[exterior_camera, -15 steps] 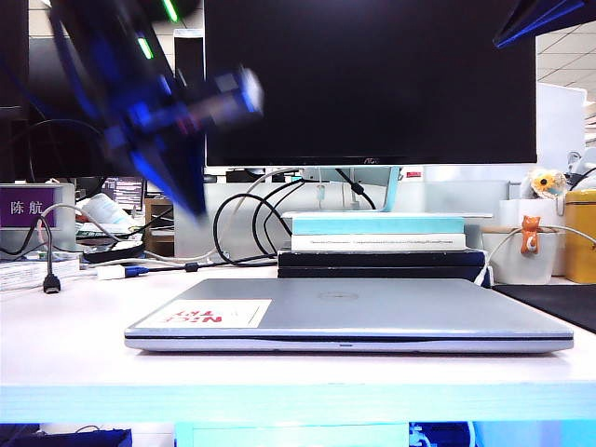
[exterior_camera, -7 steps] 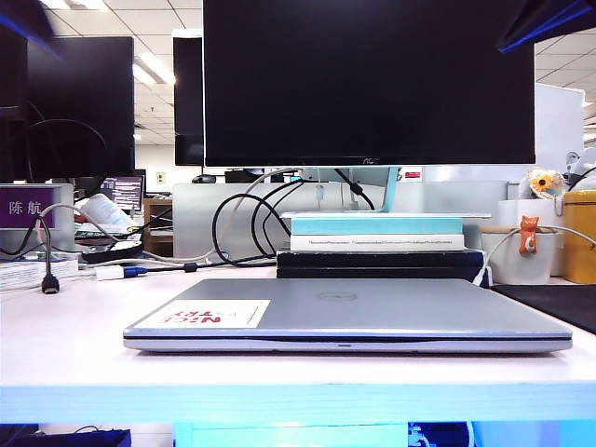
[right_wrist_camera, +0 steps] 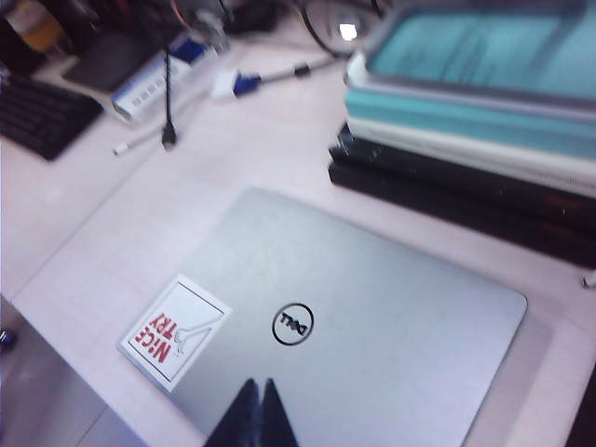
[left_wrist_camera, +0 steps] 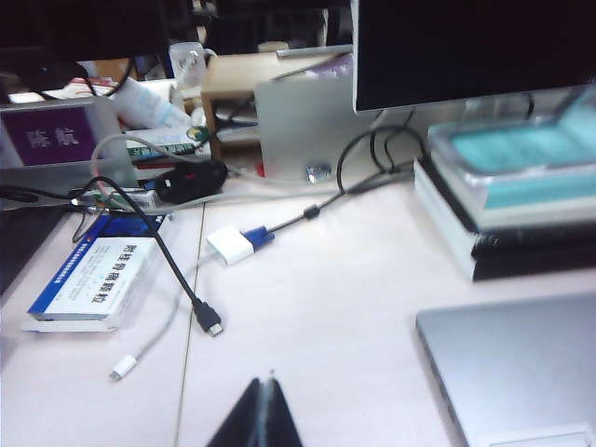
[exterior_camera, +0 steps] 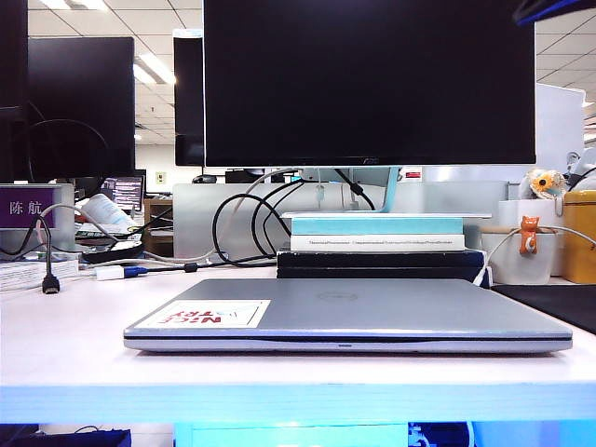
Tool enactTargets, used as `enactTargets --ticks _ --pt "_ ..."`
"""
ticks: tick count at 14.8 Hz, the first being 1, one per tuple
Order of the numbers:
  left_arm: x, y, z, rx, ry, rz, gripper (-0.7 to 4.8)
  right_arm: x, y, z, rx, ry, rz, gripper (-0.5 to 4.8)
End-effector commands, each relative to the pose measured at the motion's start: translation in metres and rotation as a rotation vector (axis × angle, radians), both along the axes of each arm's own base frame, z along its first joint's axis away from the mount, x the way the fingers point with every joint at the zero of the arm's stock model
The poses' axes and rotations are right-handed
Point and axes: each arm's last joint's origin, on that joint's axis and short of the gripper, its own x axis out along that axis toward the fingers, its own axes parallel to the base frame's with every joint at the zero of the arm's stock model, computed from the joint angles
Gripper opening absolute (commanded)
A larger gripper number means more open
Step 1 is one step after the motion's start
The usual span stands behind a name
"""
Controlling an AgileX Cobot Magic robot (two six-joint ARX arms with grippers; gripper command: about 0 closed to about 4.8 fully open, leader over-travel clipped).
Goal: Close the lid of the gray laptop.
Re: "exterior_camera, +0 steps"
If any white box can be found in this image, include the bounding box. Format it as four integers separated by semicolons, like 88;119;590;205
497;199;565;230

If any black mouse pad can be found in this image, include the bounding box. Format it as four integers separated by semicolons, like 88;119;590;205
491;283;596;336

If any wooden cabinet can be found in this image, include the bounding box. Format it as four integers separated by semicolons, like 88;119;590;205
142;198;176;258

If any white rolled paper bundle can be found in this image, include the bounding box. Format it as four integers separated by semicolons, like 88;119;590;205
75;193;132;233

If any black plug cable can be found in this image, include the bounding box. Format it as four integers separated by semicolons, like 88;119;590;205
333;168;376;212

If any black monitor back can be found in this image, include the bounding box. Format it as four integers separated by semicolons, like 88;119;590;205
26;36;137;181

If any yellow flower plush toy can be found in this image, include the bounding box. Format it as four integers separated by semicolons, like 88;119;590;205
518;168;567;202

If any black flat dish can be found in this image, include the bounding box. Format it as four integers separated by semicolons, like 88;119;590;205
82;243;143;265

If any gray white arched cable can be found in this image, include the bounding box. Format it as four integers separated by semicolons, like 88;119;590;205
38;202;123;262

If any black monitor edge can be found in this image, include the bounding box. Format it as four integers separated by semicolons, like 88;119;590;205
0;0;30;183

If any stack of white papers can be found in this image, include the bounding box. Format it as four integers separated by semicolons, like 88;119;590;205
0;260;81;293

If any teal book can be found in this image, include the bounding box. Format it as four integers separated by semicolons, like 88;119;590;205
290;217;465;237

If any white storage container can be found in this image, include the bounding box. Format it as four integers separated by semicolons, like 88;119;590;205
478;226;567;287

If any large black monitor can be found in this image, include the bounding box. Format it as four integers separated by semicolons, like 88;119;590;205
203;0;537;169

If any stack of books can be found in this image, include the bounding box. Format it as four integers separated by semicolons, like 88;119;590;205
275;249;494;289

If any black HDMI cable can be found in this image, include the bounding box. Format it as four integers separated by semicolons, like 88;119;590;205
0;218;62;296

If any white plush figure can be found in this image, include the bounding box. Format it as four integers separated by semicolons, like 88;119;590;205
564;148;596;193

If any gray Dell laptop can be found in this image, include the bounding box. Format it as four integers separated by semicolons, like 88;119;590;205
123;278;574;354

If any black bag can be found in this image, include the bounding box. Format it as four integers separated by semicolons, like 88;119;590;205
0;425;134;447

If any narrow black monitor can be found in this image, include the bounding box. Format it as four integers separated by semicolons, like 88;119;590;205
172;28;206;168

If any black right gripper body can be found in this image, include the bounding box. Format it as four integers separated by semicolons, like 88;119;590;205
511;0;596;25

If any black cable with ferrite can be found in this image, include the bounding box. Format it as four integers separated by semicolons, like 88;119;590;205
138;260;220;275

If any small monitor showing code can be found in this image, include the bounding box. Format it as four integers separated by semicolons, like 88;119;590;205
101;175;147;213

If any orange cat cable holder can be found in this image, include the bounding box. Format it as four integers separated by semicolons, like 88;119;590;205
517;214;541;257

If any white charging cable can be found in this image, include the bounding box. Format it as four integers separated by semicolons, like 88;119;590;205
471;224;596;288

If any purple name sign holder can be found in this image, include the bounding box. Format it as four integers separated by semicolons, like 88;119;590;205
0;183;76;253

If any white book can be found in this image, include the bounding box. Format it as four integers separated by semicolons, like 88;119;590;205
289;234;467;253

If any yellow tin box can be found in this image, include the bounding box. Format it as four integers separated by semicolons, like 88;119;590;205
560;189;596;286

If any white partition panel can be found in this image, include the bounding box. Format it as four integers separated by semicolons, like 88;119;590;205
535;83;586;165

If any black coiled cable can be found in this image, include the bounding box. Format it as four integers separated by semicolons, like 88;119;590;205
211;178;305;269

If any black looped monitor cable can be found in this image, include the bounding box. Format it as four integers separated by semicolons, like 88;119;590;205
0;102;112;185

